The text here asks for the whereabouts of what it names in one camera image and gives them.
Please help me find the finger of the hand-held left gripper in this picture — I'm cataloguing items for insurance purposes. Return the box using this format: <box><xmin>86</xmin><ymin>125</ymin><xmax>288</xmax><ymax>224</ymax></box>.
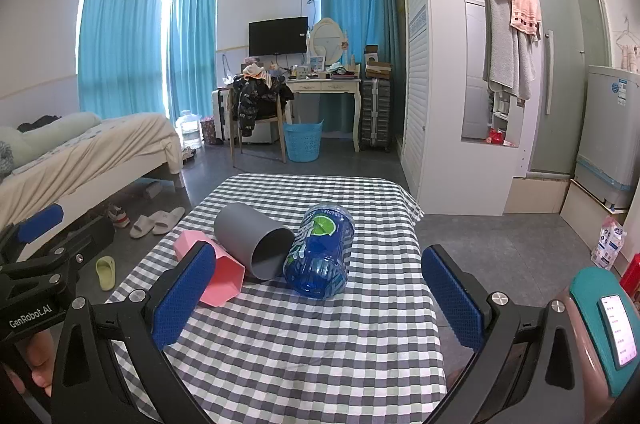
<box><xmin>30</xmin><ymin>216</ymin><xmax>117</xmax><ymax>291</ymax></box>
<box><xmin>0</xmin><ymin>203</ymin><xmax>65</xmax><ymax>266</ymax></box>

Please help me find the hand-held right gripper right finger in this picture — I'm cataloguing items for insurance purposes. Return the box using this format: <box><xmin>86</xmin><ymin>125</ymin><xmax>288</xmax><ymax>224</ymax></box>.
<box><xmin>421</xmin><ymin>244</ymin><xmax>613</xmax><ymax>424</ymax></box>

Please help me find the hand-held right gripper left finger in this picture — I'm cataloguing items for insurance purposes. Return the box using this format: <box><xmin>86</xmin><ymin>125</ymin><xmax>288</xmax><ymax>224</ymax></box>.
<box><xmin>50</xmin><ymin>240</ymin><xmax>218</xmax><ymax>424</ymax></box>

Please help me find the pink hexagonal cup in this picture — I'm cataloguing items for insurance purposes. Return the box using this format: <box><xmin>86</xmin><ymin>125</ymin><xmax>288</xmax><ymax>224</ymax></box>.
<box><xmin>173</xmin><ymin>230</ymin><xmax>247</xmax><ymax>307</ymax></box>

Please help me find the grey cup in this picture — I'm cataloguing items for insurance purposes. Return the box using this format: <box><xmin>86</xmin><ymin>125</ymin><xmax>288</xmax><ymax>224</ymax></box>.
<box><xmin>213</xmin><ymin>202</ymin><xmax>296</xmax><ymax>281</ymax></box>

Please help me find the blue plastic bottle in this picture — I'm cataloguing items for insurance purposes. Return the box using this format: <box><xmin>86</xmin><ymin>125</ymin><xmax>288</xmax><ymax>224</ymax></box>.
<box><xmin>283</xmin><ymin>202</ymin><xmax>356</xmax><ymax>298</ymax></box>

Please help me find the person's left hand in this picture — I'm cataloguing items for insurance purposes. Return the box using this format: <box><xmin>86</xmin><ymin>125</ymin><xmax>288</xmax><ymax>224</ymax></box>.
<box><xmin>22</xmin><ymin>333</ymin><xmax>55</xmax><ymax>400</ymax></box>

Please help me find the white sneaker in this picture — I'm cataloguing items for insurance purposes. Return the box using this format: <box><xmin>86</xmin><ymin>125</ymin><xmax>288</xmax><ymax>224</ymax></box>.
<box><xmin>105</xmin><ymin>204</ymin><xmax>129</xmax><ymax>228</ymax></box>

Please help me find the green slipper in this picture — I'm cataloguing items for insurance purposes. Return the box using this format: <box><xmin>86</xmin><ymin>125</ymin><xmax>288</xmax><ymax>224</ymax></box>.
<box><xmin>95</xmin><ymin>255</ymin><xmax>117</xmax><ymax>291</ymax></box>

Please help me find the beige slipper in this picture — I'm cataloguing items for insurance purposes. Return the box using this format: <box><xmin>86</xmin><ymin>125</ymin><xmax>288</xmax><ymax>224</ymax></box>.
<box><xmin>152</xmin><ymin>206</ymin><xmax>186</xmax><ymax>236</ymax></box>
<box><xmin>129</xmin><ymin>214</ymin><xmax>154</xmax><ymax>239</ymax></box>

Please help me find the bed with beige sheet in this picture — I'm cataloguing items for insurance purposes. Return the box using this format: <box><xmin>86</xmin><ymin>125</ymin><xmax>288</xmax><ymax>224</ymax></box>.
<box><xmin>0</xmin><ymin>111</ymin><xmax>183</xmax><ymax>237</ymax></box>

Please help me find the pale green pillow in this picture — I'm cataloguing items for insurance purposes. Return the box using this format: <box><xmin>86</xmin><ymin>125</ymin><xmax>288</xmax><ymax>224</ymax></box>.
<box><xmin>0</xmin><ymin>112</ymin><xmax>103</xmax><ymax>165</ymax></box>

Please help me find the dark cloth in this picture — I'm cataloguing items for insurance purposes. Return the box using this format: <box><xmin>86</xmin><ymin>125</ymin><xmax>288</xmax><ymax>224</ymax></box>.
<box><xmin>19</xmin><ymin>115</ymin><xmax>62</xmax><ymax>133</ymax></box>

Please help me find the checkered tablecloth table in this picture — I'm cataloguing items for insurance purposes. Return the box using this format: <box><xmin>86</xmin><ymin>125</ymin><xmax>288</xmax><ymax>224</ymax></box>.
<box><xmin>105</xmin><ymin>173</ymin><xmax>446</xmax><ymax>424</ymax></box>

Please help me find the teal device with screen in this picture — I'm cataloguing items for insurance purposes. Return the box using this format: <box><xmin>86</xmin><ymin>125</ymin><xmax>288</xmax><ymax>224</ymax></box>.
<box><xmin>569</xmin><ymin>267</ymin><xmax>640</xmax><ymax>401</ymax></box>

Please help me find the clear water jug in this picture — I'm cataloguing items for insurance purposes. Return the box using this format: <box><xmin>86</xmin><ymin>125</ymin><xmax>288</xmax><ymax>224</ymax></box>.
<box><xmin>176</xmin><ymin>109</ymin><xmax>203</xmax><ymax>150</ymax></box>

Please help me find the white pink packet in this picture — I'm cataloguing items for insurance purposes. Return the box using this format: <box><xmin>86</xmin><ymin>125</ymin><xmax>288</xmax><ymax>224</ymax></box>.
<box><xmin>590</xmin><ymin>216</ymin><xmax>629</xmax><ymax>269</ymax></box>

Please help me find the smartphone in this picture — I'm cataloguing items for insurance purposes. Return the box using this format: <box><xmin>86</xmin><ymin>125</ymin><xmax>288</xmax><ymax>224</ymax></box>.
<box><xmin>598</xmin><ymin>294</ymin><xmax>640</xmax><ymax>371</ymax></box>

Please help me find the red stool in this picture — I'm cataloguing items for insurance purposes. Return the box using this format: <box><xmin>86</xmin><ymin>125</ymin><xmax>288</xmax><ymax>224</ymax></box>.
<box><xmin>619</xmin><ymin>253</ymin><xmax>640</xmax><ymax>301</ymax></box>

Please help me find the white suitcase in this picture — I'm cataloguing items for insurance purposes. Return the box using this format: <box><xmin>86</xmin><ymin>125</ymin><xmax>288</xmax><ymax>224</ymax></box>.
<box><xmin>211</xmin><ymin>88</ymin><xmax>235</xmax><ymax>142</ymax></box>

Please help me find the wooden chair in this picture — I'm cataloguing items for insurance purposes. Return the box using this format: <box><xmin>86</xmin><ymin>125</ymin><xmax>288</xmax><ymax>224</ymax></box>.
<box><xmin>227</xmin><ymin>76</ymin><xmax>293</xmax><ymax>168</ymax></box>

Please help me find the wide teal curtain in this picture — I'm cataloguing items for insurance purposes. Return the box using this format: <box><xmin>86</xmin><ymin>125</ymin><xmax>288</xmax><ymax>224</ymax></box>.
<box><xmin>76</xmin><ymin>0</ymin><xmax>168</xmax><ymax>121</ymax></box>

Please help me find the blue laundry basket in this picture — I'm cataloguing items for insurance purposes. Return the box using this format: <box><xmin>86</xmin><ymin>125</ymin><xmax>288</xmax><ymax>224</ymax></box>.
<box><xmin>283</xmin><ymin>120</ymin><xmax>325</xmax><ymax>163</ymax></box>

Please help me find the striped grey suitcase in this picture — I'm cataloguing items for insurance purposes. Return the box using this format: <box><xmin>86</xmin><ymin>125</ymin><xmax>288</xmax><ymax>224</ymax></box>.
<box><xmin>359</xmin><ymin>77</ymin><xmax>393</xmax><ymax>153</ymax></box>

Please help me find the dark patterned jacket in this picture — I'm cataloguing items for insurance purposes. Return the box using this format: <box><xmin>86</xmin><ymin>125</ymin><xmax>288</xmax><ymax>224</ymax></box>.
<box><xmin>231</xmin><ymin>74</ymin><xmax>295</xmax><ymax>137</ymax></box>

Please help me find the narrow teal curtain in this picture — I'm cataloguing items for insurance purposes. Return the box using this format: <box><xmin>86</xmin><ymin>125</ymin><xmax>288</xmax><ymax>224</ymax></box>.
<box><xmin>167</xmin><ymin>0</ymin><xmax>220</xmax><ymax>140</ymax></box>

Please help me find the white wardrobe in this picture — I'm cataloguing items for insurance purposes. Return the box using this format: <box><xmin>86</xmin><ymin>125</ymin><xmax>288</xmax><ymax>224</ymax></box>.
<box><xmin>392</xmin><ymin>0</ymin><xmax>527</xmax><ymax>211</ymax></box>

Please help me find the white washing machine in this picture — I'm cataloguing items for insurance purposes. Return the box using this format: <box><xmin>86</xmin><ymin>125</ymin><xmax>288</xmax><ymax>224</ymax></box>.
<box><xmin>573</xmin><ymin>65</ymin><xmax>640</xmax><ymax>211</ymax></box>

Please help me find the cardboard box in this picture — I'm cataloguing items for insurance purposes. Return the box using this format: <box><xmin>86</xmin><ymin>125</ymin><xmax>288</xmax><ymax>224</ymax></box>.
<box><xmin>364</xmin><ymin>45</ymin><xmax>394</xmax><ymax>80</ymax></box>

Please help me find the cream dressing table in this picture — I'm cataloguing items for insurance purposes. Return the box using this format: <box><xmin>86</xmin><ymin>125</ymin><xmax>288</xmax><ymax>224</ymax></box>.
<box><xmin>286</xmin><ymin>74</ymin><xmax>362</xmax><ymax>153</ymax></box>

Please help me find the grey towel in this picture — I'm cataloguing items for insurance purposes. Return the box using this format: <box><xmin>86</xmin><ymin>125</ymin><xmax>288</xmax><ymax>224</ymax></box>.
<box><xmin>482</xmin><ymin>0</ymin><xmax>535</xmax><ymax>101</ymax></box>

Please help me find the frosted glass door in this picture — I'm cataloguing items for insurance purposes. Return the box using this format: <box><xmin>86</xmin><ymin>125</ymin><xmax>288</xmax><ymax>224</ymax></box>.
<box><xmin>517</xmin><ymin>0</ymin><xmax>612</xmax><ymax>179</ymax></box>

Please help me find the black television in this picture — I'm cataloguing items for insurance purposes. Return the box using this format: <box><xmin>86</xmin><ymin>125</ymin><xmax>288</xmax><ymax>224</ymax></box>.
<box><xmin>248</xmin><ymin>17</ymin><xmax>309</xmax><ymax>56</ymax></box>

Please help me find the oval white vanity mirror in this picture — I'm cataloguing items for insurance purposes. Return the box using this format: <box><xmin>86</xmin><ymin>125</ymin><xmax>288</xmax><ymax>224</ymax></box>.
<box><xmin>306</xmin><ymin>17</ymin><xmax>347</xmax><ymax>61</ymax></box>

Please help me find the pink towel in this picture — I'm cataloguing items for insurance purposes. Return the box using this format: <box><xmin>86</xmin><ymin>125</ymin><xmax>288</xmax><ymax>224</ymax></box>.
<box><xmin>494</xmin><ymin>0</ymin><xmax>542</xmax><ymax>43</ymax></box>

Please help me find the tall teal curtain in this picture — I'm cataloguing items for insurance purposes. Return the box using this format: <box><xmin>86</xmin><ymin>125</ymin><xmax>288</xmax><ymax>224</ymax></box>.
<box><xmin>320</xmin><ymin>0</ymin><xmax>402</xmax><ymax>136</ymax></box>

